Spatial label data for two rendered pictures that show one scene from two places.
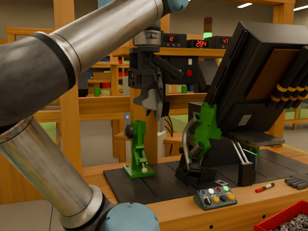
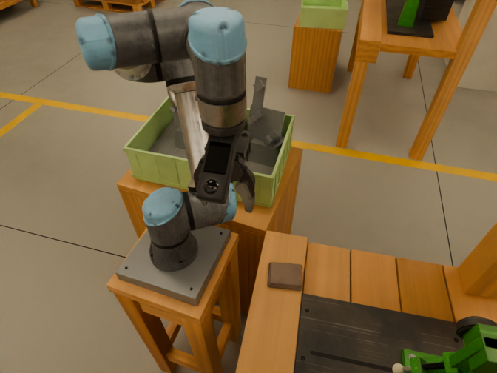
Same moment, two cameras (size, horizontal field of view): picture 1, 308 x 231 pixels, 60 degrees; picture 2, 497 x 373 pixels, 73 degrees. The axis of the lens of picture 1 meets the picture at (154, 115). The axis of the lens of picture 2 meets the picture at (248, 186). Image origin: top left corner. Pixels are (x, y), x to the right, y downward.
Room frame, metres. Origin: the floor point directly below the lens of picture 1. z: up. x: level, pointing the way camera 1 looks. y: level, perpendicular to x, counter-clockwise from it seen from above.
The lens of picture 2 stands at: (1.07, -0.34, 1.80)
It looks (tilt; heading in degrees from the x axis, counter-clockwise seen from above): 46 degrees down; 123
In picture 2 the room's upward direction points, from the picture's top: straight up
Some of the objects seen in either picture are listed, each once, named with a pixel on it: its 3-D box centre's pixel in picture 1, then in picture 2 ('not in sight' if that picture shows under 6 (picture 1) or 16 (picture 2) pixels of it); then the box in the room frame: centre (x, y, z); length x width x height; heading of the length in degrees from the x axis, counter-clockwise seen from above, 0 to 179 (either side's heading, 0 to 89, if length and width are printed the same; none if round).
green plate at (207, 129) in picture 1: (210, 123); not in sight; (1.26, -0.27, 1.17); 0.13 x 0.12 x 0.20; 111
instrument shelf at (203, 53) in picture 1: (192, 53); not in sight; (1.59, -0.23, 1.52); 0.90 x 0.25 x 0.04; 111
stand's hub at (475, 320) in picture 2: (128, 131); (476, 327); (1.31, 0.13, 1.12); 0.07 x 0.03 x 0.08; 21
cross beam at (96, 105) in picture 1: (183, 101); not in sight; (1.69, -0.19, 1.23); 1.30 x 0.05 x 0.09; 111
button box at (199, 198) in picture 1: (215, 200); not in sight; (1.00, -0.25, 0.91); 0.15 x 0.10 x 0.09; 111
